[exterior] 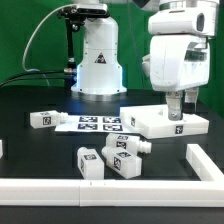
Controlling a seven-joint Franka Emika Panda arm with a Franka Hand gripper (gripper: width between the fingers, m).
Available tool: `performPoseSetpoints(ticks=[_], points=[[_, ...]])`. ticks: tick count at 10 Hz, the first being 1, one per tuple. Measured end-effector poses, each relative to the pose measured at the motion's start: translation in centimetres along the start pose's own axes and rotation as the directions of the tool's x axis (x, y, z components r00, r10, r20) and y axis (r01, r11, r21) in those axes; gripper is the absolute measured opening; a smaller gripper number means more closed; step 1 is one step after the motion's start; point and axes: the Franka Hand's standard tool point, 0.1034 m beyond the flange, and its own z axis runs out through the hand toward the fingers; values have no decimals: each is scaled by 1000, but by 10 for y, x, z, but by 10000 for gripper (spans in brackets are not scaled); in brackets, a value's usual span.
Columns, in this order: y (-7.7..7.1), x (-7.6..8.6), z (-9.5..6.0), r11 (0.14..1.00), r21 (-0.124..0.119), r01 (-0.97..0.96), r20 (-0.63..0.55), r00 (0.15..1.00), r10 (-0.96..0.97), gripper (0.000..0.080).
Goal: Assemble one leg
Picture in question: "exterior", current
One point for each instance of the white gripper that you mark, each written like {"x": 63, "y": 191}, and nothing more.
{"x": 175, "y": 63}

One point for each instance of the white square table top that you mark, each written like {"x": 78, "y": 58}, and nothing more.
{"x": 151, "y": 121}

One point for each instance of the paper sheet with markers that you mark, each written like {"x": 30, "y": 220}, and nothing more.
{"x": 86, "y": 123}

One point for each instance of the white L-shaped fence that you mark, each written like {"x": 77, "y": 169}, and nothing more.
{"x": 207, "y": 191}

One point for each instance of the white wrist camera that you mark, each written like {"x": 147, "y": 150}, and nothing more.
{"x": 190, "y": 21}

